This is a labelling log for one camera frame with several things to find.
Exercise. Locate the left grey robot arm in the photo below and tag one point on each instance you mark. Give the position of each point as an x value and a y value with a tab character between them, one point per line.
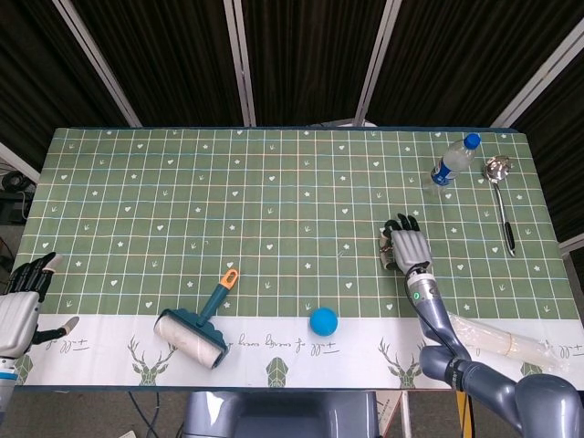
5	383

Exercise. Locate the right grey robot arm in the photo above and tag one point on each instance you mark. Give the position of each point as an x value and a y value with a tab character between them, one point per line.
461	360

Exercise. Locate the grey blue robot torso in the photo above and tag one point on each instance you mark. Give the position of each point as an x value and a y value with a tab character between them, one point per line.
283	415

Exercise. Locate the white partition frame post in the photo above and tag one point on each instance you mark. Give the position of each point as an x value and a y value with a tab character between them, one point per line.
538	73
376	59
16	159
241	59
98	61

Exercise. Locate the green grid deer tablecloth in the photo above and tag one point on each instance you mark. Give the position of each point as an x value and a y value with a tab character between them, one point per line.
274	205

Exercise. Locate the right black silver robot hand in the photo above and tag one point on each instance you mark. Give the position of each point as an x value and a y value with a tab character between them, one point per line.
410	248

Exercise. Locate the blue ball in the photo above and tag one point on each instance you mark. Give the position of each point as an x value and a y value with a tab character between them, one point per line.
324	321

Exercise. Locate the clear blue-capped water bottle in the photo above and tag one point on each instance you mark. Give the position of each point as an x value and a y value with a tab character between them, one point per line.
451	164

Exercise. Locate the small grey cylindrical tube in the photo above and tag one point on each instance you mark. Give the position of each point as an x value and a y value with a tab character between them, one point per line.
388	261

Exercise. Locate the teal orange lint roller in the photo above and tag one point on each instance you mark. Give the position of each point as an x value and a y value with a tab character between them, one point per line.
196	326

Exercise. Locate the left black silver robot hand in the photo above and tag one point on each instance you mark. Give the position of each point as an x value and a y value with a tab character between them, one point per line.
16	319

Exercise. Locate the clear plastic straw pack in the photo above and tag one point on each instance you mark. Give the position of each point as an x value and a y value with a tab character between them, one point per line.
502	340

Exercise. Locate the yellow stand under table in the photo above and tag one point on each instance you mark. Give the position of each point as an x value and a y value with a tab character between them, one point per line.
461	415

